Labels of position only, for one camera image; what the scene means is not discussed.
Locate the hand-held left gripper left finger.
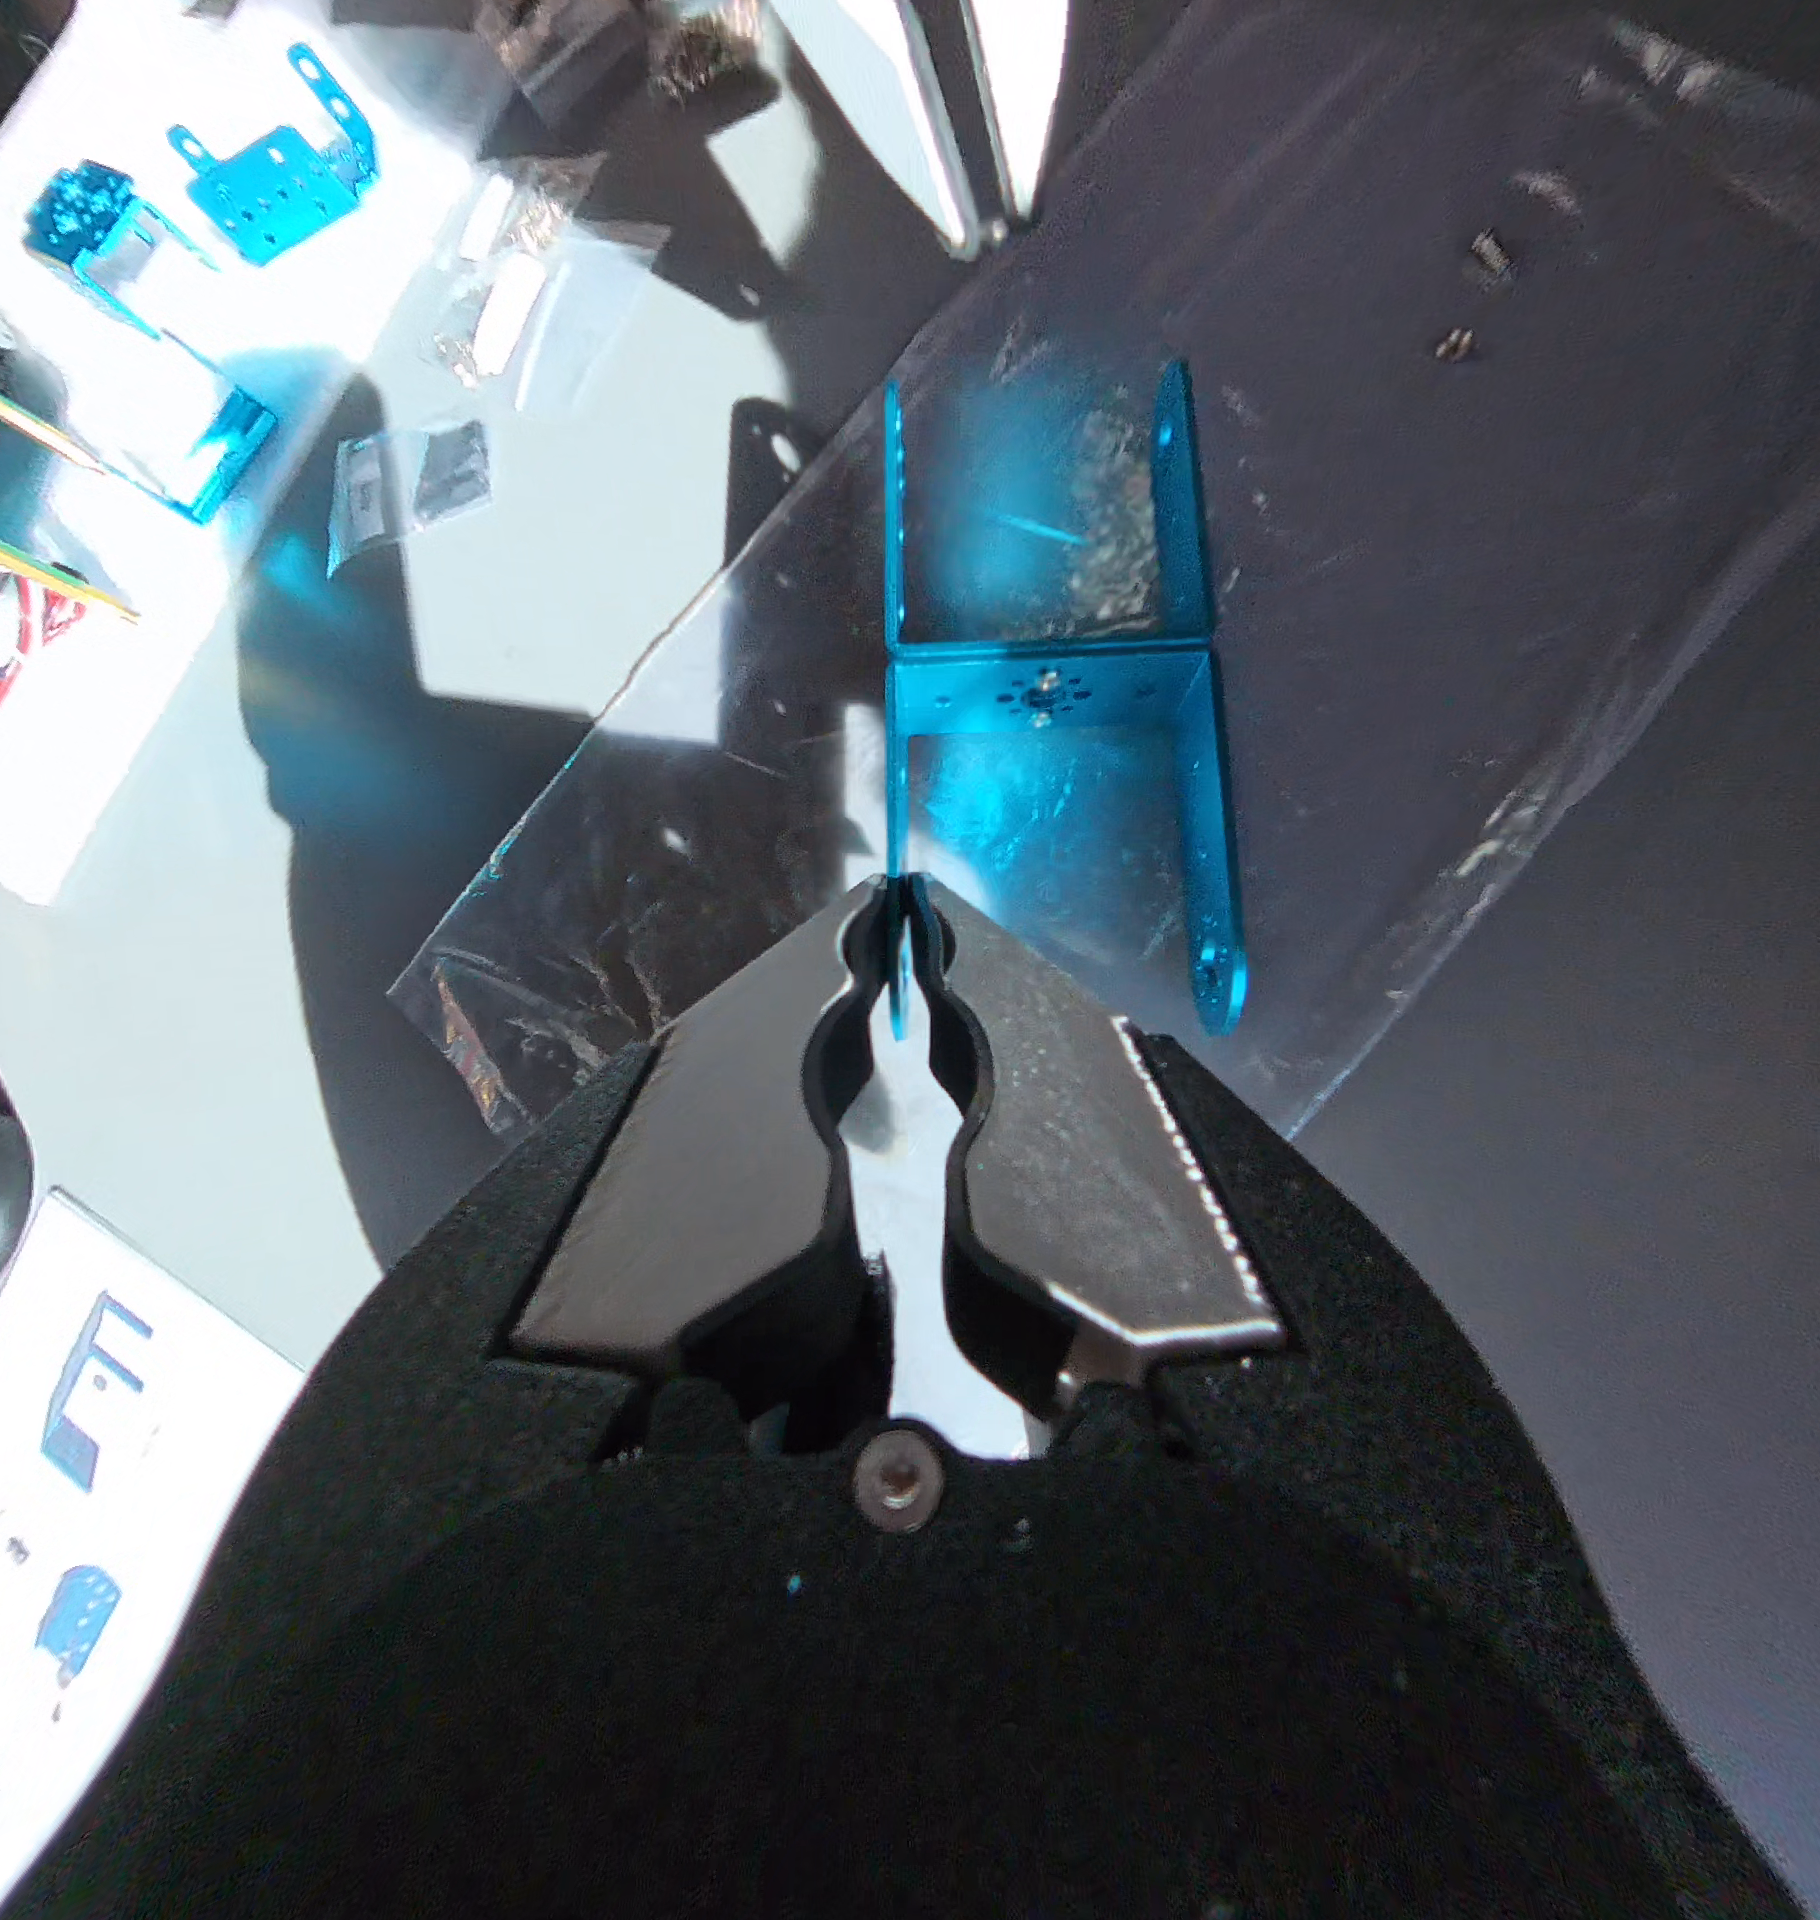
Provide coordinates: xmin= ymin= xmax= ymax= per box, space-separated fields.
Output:
xmin=510 ymin=877 xmax=895 ymax=1378

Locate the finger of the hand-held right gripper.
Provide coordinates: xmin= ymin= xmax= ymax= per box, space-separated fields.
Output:
xmin=967 ymin=0 xmax=1074 ymax=224
xmin=773 ymin=0 xmax=1000 ymax=257

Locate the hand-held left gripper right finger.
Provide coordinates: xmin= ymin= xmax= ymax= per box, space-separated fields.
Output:
xmin=909 ymin=877 xmax=1289 ymax=1398

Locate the blue metal bracket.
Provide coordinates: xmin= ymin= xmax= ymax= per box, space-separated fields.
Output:
xmin=883 ymin=358 xmax=1246 ymax=1042

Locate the grey desk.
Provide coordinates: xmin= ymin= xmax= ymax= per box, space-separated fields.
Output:
xmin=0 ymin=0 xmax=1820 ymax=1920

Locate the pile of small screw bags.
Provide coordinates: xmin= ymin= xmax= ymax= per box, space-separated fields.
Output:
xmin=324 ymin=0 xmax=792 ymax=579

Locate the white instruction sheet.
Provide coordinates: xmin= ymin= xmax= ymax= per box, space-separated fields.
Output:
xmin=0 ymin=1192 xmax=306 ymax=1920

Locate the large clear plastic bag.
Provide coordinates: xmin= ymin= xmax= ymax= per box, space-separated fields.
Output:
xmin=390 ymin=0 xmax=1820 ymax=1145

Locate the small blue metal part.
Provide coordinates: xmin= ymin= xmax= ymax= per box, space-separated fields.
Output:
xmin=25 ymin=157 xmax=154 ymax=287

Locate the blue eared servo bracket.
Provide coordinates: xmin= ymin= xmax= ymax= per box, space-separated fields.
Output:
xmin=166 ymin=42 xmax=381 ymax=270

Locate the blue plain U bracket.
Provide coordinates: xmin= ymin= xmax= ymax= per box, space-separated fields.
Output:
xmin=78 ymin=285 xmax=280 ymax=524

